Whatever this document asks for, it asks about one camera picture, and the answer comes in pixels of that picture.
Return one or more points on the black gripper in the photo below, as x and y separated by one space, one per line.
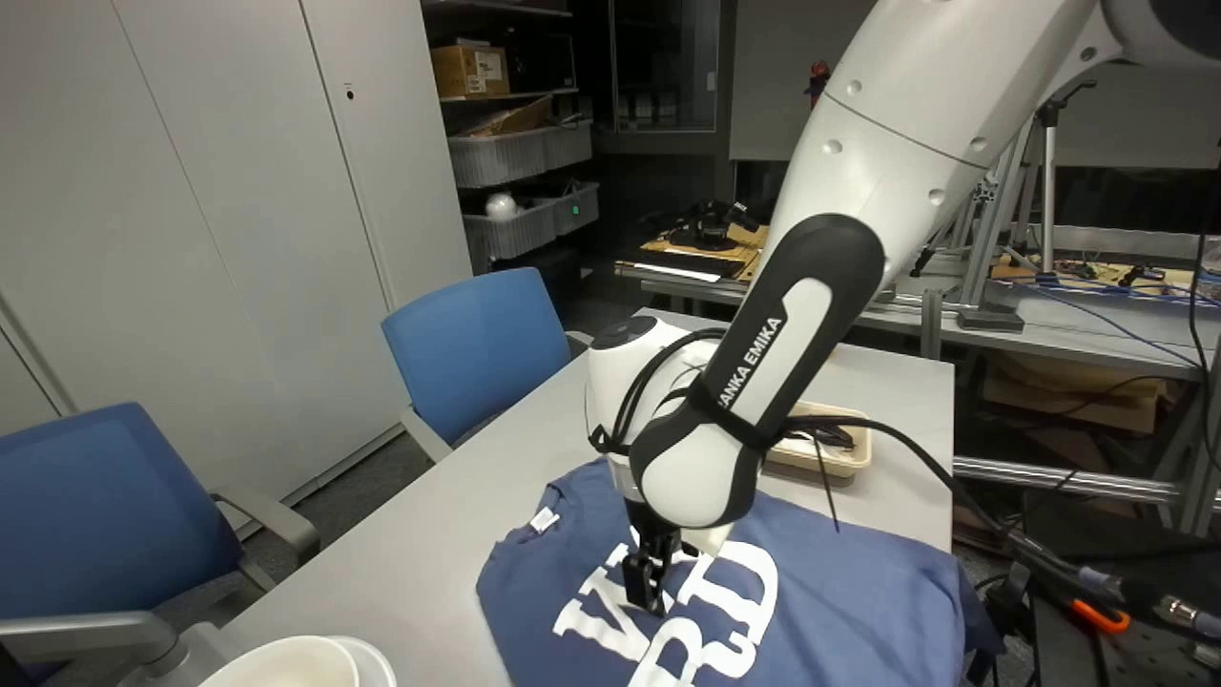
659 548

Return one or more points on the blue printed T-shirt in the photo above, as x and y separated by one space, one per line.
786 600

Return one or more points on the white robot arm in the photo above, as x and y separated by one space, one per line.
919 106

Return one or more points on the beige food tray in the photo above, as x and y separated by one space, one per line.
800 452

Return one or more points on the black utensils in tray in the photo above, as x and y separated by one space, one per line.
823 432

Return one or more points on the far blue office chair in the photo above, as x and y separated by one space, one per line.
475 348

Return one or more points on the blue office chair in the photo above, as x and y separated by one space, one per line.
112 548
475 348

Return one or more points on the white round bowl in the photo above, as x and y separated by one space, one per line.
306 663

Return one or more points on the grey metal shelf rack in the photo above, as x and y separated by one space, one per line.
525 160

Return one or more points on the cardboard box on shelf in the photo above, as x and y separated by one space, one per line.
472 72

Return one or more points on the near blue office chair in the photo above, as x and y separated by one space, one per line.
112 548

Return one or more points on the cluttered back workbench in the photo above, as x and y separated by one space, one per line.
1165 340

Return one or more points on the microphone tripod stand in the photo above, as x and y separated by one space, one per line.
1045 121

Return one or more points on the aluminium frame stand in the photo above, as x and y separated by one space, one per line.
997 203

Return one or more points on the orange handled clamp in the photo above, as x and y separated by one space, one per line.
1081 593

